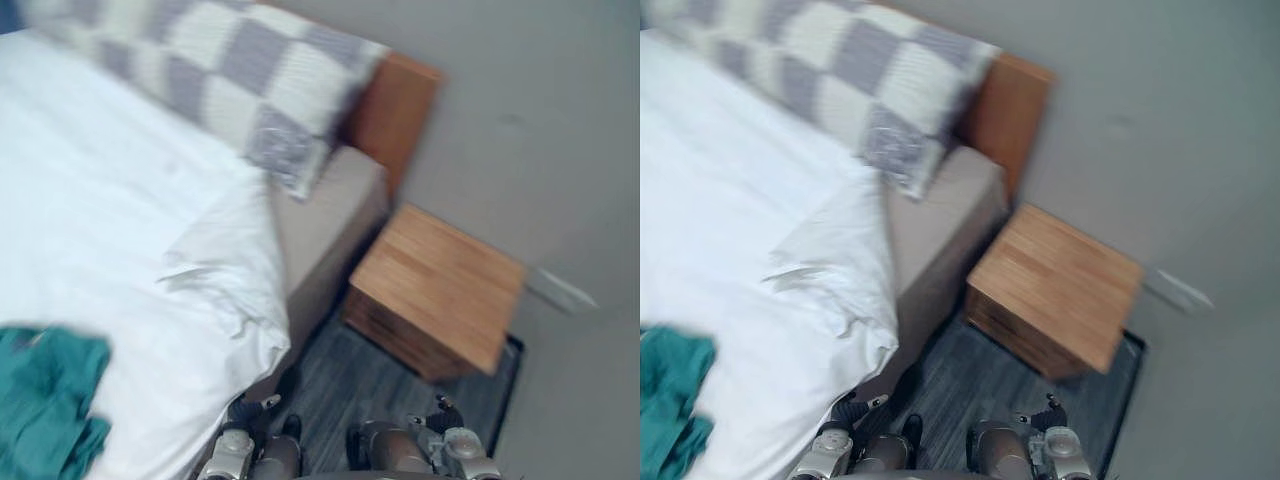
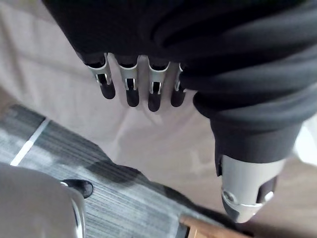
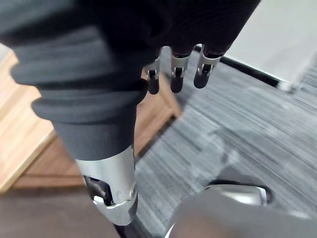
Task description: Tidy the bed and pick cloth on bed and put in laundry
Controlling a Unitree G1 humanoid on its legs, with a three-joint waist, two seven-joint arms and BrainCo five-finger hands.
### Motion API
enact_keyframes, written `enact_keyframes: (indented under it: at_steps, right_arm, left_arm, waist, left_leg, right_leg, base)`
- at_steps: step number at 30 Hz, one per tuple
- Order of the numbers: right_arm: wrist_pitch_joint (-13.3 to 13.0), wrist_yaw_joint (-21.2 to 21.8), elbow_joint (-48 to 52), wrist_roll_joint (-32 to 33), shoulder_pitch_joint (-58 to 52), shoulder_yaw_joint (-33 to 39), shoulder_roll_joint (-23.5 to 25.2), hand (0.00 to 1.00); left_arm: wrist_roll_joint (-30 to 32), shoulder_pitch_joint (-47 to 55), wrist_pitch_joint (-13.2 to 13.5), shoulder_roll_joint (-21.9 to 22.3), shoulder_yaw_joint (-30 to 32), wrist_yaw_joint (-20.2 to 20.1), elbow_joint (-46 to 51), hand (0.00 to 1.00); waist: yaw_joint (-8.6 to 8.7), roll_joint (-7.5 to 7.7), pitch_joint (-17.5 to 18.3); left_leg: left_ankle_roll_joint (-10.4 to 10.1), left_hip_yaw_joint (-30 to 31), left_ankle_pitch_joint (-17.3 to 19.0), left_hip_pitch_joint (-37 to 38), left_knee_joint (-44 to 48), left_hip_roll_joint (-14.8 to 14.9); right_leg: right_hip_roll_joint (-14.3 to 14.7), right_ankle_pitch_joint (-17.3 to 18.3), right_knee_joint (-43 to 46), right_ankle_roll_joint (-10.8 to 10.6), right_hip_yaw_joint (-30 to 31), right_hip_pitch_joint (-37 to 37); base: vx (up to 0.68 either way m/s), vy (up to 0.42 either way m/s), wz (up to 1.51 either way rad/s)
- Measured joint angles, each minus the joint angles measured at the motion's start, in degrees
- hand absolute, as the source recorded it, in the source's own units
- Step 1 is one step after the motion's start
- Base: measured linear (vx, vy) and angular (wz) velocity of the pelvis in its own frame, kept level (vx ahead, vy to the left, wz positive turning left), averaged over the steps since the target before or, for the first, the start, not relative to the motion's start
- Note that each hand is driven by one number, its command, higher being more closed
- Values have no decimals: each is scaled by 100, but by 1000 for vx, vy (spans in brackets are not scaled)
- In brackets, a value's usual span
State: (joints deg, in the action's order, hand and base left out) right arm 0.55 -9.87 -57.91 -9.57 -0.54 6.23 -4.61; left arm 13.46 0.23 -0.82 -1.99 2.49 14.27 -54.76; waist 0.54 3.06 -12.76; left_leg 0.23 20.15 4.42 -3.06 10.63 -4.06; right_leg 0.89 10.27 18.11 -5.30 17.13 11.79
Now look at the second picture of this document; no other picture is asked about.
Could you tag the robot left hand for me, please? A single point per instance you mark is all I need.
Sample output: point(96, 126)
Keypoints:
point(198, 44)

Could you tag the beige bed sheet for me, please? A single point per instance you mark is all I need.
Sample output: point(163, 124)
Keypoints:
point(153, 148)

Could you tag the white pillow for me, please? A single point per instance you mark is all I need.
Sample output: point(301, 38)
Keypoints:
point(307, 138)

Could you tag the dark robot foot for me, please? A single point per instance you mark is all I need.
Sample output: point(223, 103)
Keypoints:
point(80, 187)

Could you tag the silver robot leg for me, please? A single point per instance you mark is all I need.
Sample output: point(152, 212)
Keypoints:
point(37, 203)

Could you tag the wooden bed frame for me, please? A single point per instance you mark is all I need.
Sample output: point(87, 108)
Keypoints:
point(205, 228)

